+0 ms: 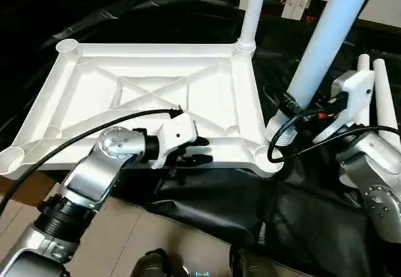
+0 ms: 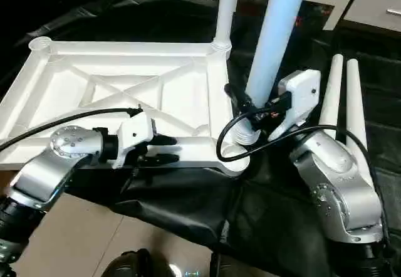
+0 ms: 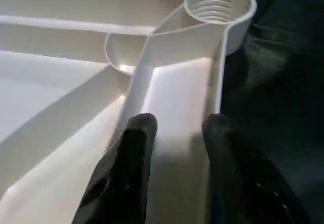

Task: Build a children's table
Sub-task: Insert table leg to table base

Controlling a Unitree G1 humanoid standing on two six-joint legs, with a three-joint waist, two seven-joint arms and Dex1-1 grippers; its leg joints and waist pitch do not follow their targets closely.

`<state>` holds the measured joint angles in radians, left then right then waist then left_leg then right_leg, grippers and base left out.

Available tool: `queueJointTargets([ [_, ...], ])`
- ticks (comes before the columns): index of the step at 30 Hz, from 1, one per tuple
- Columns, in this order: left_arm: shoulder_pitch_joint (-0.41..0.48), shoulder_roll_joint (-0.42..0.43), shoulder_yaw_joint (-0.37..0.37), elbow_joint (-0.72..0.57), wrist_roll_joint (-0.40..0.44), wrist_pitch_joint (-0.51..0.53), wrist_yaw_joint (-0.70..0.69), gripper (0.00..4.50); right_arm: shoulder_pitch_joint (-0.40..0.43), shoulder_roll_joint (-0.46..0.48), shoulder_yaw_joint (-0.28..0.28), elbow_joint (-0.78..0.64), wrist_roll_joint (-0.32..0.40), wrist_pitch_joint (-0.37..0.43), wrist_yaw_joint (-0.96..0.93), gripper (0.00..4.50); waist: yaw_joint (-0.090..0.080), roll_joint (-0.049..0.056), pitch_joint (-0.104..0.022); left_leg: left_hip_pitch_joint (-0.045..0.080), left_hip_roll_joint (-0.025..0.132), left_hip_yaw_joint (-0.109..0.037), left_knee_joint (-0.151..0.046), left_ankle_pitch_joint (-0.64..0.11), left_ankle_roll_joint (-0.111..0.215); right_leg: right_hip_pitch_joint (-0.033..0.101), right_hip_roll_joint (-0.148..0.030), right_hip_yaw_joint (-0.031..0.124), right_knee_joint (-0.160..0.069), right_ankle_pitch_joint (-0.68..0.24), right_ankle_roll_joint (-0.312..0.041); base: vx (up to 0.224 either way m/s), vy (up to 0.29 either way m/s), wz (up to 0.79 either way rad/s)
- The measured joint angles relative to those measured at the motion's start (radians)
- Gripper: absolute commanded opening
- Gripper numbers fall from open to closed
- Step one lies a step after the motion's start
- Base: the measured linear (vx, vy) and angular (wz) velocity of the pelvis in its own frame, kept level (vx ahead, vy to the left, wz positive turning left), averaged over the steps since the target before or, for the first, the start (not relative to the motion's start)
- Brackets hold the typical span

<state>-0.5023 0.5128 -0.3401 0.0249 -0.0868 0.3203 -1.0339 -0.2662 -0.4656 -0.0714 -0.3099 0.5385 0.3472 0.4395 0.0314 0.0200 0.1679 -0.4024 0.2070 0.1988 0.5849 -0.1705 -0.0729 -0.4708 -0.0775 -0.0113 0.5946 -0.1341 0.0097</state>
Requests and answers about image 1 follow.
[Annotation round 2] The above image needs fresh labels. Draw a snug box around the grey robot foot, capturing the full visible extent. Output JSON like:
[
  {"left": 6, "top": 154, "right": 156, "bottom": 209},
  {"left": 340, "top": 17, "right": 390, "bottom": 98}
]
[
  {"left": 229, "top": 247, "right": 283, "bottom": 277},
  {"left": 128, "top": 248, "right": 182, "bottom": 277}
]

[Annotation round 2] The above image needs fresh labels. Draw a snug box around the black mat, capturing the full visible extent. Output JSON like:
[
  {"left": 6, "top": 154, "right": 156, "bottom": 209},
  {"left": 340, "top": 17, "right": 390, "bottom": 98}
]
[{"left": 0, "top": 0, "right": 401, "bottom": 277}]

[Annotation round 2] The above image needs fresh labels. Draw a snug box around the white plastic table top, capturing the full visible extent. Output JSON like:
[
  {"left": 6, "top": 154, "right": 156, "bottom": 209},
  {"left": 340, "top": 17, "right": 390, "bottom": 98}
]
[{"left": 0, "top": 37, "right": 285, "bottom": 180}]

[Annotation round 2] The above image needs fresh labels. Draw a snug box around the grey left robot foot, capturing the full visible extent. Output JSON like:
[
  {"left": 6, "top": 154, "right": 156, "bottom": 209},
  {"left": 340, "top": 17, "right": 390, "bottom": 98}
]
[{"left": 128, "top": 248, "right": 182, "bottom": 277}]

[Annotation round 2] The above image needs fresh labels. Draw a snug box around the flat brown cardboard sheet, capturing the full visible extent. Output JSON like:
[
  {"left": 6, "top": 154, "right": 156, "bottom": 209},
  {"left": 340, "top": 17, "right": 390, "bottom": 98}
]
[{"left": 0, "top": 172, "right": 56, "bottom": 210}]

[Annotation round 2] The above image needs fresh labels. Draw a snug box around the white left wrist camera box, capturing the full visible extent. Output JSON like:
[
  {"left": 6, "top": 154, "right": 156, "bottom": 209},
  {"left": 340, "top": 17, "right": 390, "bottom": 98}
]
[{"left": 150, "top": 112, "right": 199, "bottom": 170}]

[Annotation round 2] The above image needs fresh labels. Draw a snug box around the white plastic table leg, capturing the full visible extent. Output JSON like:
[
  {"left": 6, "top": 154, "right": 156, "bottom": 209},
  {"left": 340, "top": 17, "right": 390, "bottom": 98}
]
[
  {"left": 236, "top": 0, "right": 269, "bottom": 53},
  {"left": 265, "top": 0, "right": 379, "bottom": 149},
  {"left": 357, "top": 54, "right": 374, "bottom": 77},
  {"left": 372, "top": 58, "right": 401, "bottom": 141}
]

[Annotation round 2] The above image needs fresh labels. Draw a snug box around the grey right robot foot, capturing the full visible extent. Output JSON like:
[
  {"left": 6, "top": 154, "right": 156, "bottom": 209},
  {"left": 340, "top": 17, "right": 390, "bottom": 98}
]
[{"left": 229, "top": 247, "right": 283, "bottom": 277}]

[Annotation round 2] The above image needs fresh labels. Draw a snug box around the white drawer unit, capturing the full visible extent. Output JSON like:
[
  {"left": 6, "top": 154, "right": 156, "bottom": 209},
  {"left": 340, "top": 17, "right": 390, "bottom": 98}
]
[{"left": 357, "top": 0, "right": 401, "bottom": 28}]

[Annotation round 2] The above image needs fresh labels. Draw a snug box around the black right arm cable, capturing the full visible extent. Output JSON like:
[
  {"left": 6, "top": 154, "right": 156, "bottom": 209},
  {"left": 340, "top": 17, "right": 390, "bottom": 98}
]
[{"left": 266, "top": 98, "right": 401, "bottom": 165}]

